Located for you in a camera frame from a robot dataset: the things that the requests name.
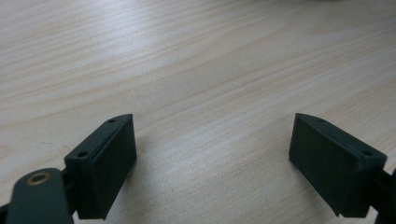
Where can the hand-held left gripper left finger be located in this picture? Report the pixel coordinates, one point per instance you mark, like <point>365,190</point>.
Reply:
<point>104,168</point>

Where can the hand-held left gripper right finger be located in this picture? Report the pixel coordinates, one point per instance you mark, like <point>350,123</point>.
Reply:
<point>330,168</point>

